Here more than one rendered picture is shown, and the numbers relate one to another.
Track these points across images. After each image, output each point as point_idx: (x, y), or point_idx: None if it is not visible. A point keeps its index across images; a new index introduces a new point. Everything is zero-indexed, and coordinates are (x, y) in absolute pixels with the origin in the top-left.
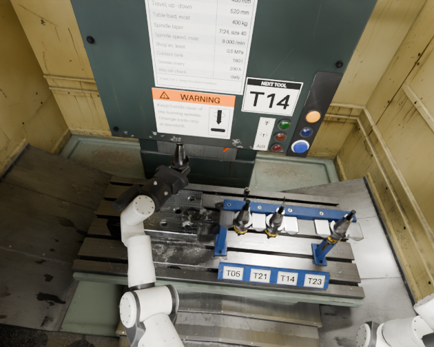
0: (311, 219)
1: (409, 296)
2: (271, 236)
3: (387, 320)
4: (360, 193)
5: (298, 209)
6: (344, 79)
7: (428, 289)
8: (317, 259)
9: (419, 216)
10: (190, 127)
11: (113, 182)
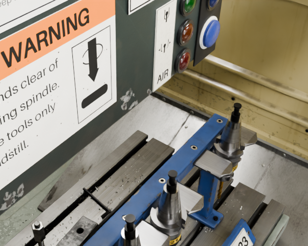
0: (191, 168)
1: (300, 164)
2: (177, 241)
3: None
4: (145, 104)
5: (168, 169)
6: None
7: None
8: (209, 220)
9: (240, 71)
10: (40, 133)
11: None
